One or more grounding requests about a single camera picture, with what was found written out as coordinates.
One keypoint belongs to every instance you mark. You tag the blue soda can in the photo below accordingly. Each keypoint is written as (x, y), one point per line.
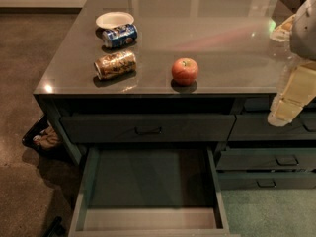
(119, 36)

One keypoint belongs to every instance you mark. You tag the red apple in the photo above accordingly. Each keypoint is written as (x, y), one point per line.
(185, 71)

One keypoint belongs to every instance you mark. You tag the black object on floor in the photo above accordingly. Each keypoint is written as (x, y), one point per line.
(55, 229)

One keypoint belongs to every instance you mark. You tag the orange soda can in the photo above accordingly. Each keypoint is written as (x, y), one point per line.
(115, 64)

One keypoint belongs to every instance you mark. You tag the closed top left drawer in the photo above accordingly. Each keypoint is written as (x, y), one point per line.
(147, 128)

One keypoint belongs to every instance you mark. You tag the top right drawer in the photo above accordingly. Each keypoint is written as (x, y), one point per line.
(252, 127)

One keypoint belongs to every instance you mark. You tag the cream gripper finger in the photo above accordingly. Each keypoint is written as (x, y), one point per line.
(282, 32)
(296, 89)

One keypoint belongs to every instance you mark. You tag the open middle drawer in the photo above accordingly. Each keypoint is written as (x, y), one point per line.
(167, 192)

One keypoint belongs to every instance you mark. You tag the white paper bowl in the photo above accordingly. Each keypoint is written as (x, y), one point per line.
(114, 19)

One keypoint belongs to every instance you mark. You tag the middle right drawer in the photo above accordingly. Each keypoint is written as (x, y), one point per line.
(245, 159)

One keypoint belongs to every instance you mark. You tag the black bin with trash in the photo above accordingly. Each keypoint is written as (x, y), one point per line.
(42, 138)

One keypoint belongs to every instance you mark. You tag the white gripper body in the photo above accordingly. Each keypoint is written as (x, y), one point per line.
(304, 37)

